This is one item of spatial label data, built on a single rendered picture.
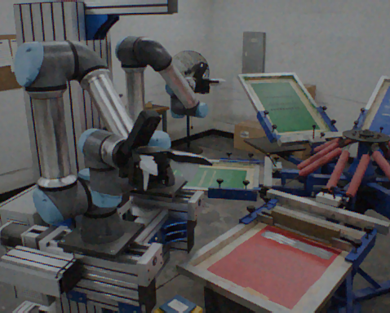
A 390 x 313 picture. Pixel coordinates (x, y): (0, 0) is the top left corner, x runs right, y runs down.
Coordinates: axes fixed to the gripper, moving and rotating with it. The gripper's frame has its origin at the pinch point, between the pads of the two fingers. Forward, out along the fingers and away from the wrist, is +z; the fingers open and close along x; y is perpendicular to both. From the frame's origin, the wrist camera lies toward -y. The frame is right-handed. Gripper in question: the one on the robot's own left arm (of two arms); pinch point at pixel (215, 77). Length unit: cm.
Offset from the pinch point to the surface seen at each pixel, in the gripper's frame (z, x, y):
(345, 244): -11, 94, 54
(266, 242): -24, 62, 64
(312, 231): -10, 78, 56
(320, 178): 60, 49, 60
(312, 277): -35, 92, 60
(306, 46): 397, -147, 17
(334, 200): 19, 75, 51
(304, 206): 13, 62, 58
